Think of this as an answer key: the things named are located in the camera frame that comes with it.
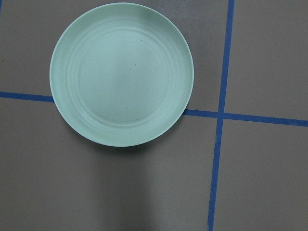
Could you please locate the light green plate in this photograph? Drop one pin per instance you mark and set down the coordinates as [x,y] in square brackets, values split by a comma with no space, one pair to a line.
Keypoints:
[121,74]

